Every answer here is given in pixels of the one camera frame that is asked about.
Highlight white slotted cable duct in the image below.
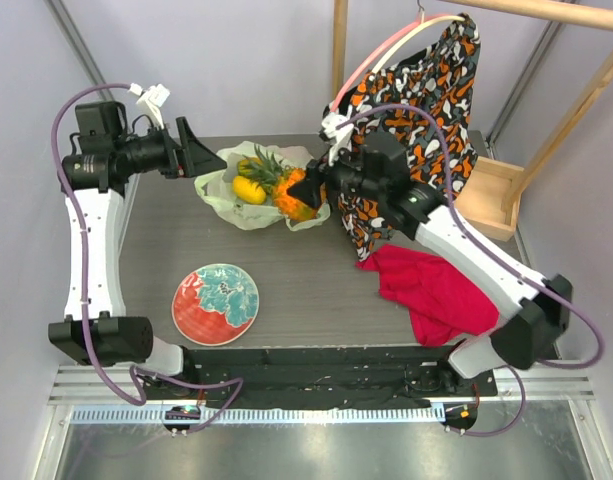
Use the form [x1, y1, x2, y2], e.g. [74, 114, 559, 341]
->
[70, 403, 445, 425]

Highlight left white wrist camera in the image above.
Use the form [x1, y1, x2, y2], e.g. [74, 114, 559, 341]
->
[128, 83, 170, 128]

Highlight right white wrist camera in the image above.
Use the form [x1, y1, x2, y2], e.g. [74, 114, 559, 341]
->
[320, 112, 354, 166]

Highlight fake yellow mango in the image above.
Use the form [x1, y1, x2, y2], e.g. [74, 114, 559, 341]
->
[232, 175, 267, 205]

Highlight wooden clothes rack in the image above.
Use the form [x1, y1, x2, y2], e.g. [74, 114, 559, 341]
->
[330, 0, 613, 242]

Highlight red cloth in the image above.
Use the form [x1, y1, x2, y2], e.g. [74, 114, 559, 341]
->
[357, 244, 500, 347]

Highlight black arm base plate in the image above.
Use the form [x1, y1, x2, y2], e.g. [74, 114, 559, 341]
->
[145, 345, 501, 410]

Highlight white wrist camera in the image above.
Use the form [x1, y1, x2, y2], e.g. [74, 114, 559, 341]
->
[320, 112, 354, 166]
[128, 83, 170, 128]

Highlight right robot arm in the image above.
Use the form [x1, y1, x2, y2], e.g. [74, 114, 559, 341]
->
[288, 132, 573, 395]

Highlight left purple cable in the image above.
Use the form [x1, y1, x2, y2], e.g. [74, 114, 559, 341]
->
[53, 82, 245, 434]

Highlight pink and white hanger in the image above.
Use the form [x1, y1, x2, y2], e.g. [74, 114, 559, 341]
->
[330, 14, 465, 112]

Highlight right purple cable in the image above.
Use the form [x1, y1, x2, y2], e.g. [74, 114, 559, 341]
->
[335, 103, 607, 436]

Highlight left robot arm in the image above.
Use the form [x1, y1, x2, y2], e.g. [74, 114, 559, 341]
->
[48, 101, 226, 399]

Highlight orange patterned garment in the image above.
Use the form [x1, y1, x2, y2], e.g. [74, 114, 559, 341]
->
[325, 12, 482, 264]

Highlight red and teal plate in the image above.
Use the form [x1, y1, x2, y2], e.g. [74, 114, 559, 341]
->
[171, 263, 260, 347]

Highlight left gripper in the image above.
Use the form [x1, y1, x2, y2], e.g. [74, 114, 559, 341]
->
[117, 117, 228, 179]

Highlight pale green plastic bag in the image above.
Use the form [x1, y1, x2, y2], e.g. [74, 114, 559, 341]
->
[194, 141, 331, 231]

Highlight purple cable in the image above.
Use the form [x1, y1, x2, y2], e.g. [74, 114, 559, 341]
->
[53, 82, 245, 434]
[335, 103, 607, 436]

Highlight fake pineapple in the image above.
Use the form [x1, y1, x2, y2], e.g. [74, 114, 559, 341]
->
[237, 144, 318, 223]

